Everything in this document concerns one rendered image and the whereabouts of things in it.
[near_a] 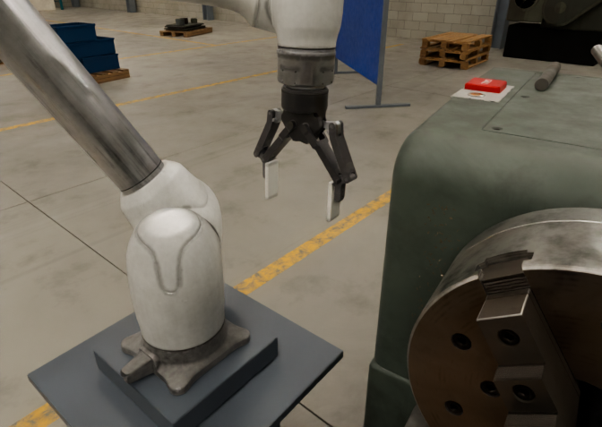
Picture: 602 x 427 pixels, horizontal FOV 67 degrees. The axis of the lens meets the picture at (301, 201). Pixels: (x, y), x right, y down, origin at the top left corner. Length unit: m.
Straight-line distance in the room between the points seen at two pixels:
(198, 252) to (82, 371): 0.38
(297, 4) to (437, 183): 0.31
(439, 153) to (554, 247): 0.21
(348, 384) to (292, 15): 1.51
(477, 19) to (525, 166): 10.71
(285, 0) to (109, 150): 0.43
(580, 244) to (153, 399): 0.68
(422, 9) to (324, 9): 11.12
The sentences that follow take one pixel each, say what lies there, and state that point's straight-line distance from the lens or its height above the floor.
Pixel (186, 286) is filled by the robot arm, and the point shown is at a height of 0.99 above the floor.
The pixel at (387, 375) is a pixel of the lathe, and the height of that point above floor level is 0.86.
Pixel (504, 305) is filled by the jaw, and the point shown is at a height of 1.19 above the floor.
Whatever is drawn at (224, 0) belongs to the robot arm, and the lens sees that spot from 0.84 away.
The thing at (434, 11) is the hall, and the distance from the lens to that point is 11.65.
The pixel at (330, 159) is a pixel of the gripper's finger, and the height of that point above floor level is 1.17.
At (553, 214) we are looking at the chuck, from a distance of 0.52.
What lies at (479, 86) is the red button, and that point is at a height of 1.26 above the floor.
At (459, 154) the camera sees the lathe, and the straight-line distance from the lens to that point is 0.59.
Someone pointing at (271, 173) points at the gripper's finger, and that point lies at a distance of 0.82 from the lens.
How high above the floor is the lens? 1.44
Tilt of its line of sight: 27 degrees down
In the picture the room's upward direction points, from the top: straight up
